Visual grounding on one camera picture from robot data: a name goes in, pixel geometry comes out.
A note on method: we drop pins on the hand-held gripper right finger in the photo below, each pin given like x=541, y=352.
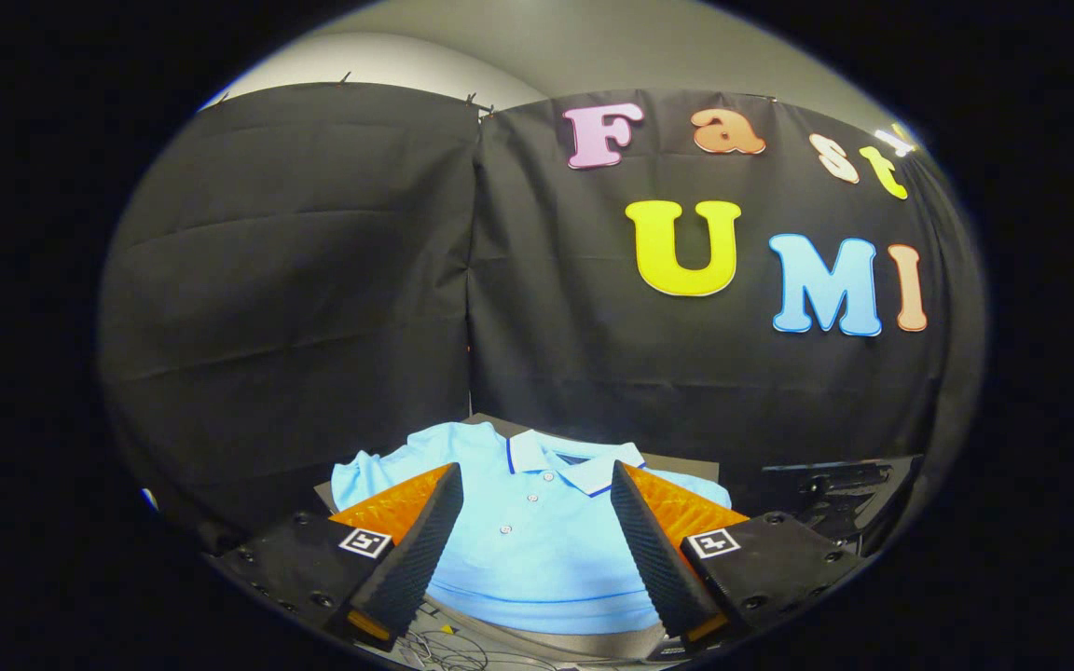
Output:
x=654, y=550

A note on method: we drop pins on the light blue polo shirt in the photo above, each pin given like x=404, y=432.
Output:
x=537, y=550

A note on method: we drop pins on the grey cabinet with dark top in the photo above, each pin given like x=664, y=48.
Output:
x=677, y=463

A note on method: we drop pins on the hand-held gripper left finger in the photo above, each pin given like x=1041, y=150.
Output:
x=425, y=550

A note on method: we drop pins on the black backdrop cloth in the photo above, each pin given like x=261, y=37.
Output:
x=313, y=280

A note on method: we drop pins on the ceiling light panel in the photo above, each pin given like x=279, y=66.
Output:
x=896, y=140

